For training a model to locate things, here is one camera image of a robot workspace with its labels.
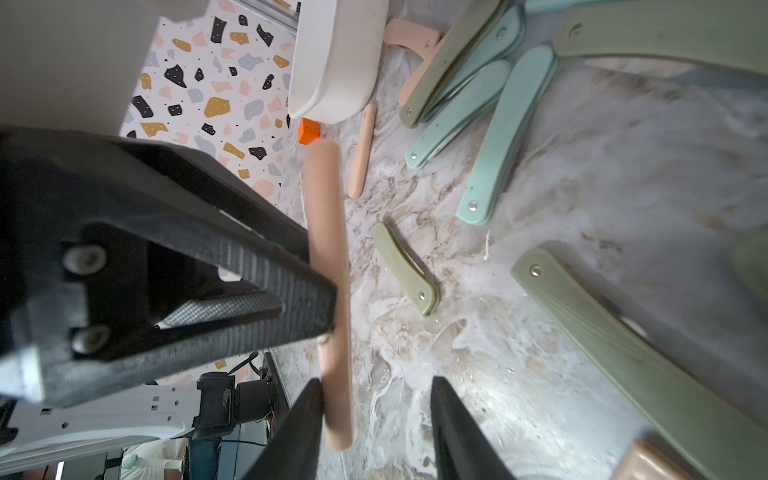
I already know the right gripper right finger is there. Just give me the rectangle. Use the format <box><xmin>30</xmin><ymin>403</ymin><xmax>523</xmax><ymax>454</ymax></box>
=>
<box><xmin>430</xmin><ymin>376</ymin><xmax>514</xmax><ymax>480</ymax></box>

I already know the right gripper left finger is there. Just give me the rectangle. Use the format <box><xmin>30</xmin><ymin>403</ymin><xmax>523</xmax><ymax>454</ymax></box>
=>
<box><xmin>243</xmin><ymin>378</ymin><xmax>324</xmax><ymax>480</ymax></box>

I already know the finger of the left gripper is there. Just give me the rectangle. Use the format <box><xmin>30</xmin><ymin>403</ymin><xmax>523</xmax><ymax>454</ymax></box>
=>
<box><xmin>1</xmin><ymin>128</ymin><xmax>332</xmax><ymax>407</ymax></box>

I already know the pink knife pair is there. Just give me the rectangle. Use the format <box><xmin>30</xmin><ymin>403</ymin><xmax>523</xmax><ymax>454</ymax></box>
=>
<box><xmin>302</xmin><ymin>139</ymin><xmax>354</xmax><ymax>452</ymax></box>

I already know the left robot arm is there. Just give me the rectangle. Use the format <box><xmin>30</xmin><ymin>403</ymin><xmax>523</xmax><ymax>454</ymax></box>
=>
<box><xmin>1</xmin><ymin>128</ymin><xmax>337</xmax><ymax>474</ymax></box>

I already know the white storage box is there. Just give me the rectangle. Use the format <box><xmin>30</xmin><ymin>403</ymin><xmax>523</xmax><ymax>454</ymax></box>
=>
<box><xmin>288</xmin><ymin>0</ymin><xmax>389</xmax><ymax>125</ymax></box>

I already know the olive knife pair left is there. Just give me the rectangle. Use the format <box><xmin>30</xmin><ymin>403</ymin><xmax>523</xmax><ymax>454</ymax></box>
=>
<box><xmin>372</xmin><ymin>222</ymin><xmax>439</xmax><ymax>317</ymax></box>

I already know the pink knife bottom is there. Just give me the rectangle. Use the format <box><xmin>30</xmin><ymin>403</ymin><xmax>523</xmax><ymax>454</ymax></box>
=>
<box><xmin>610</xmin><ymin>441</ymin><xmax>694</xmax><ymax>480</ymax></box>

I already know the orange cube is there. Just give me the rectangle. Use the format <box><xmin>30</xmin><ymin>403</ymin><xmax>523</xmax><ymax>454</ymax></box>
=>
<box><xmin>297</xmin><ymin>118</ymin><xmax>321</xmax><ymax>145</ymax></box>

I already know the olive knife centre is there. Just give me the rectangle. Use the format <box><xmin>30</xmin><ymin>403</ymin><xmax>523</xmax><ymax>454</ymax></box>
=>
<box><xmin>511</xmin><ymin>248</ymin><xmax>767</xmax><ymax>479</ymax></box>

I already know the pink knife far left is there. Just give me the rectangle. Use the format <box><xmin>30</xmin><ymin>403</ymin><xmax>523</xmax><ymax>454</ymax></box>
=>
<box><xmin>348</xmin><ymin>103</ymin><xmax>377</xmax><ymax>199</ymax></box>

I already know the mint knife upper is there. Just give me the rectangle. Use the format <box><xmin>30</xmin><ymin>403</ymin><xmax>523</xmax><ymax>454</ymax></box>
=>
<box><xmin>404</xmin><ymin>60</ymin><xmax>512</xmax><ymax>170</ymax></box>

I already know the mint knife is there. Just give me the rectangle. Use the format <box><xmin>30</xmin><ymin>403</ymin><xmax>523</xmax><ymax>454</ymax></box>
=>
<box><xmin>524</xmin><ymin>0</ymin><xmax>600</xmax><ymax>15</ymax></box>
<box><xmin>404</xmin><ymin>60</ymin><xmax>512</xmax><ymax>170</ymax></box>
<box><xmin>456</xmin><ymin>43</ymin><xmax>559</xmax><ymax>226</ymax></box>

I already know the pink knife top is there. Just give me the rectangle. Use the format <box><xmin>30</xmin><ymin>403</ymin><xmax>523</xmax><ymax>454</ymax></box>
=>
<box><xmin>383</xmin><ymin>19</ymin><xmax>444</xmax><ymax>106</ymax></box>

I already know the mint knife centre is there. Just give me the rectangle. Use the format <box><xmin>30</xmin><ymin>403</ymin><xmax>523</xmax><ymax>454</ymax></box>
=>
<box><xmin>456</xmin><ymin>43</ymin><xmax>559</xmax><ymax>226</ymax></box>

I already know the olive knife top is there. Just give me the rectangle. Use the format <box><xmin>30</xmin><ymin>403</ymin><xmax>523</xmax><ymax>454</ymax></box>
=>
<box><xmin>399</xmin><ymin>0</ymin><xmax>508</xmax><ymax>128</ymax></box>

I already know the mint knife top right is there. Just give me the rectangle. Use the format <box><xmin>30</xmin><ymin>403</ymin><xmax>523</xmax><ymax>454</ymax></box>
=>
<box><xmin>524</xmin><ymin>0</ymin><xmax>600</xmax><ymax>15</ymax></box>

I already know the olive knife upper right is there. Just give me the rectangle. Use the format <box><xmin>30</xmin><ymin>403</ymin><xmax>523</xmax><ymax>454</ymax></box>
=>
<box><xmin>553</xmin><ymin>1</ymin><xmax>767</xmax><ymax>77</ymax></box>

